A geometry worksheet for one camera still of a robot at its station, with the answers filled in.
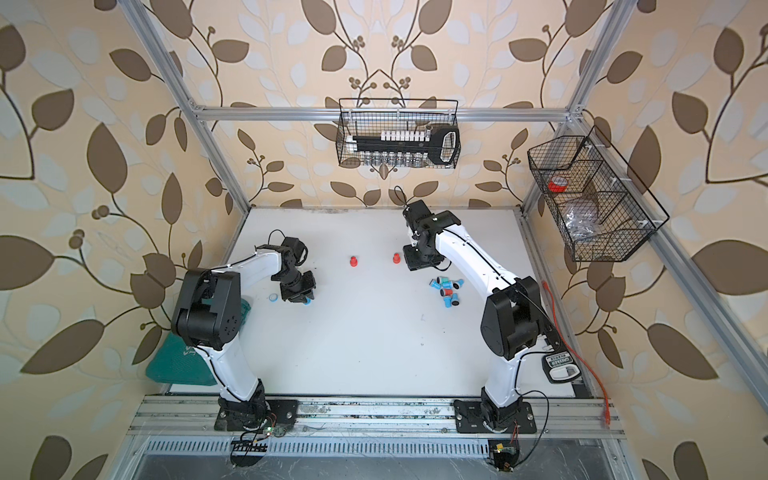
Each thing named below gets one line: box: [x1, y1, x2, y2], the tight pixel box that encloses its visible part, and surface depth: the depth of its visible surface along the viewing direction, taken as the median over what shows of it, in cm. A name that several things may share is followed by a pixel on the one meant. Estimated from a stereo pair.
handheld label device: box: [541, 350, 582, 383], surface depth 83 cm
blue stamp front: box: [444, 293, 460, 309], surface depth 96 cm
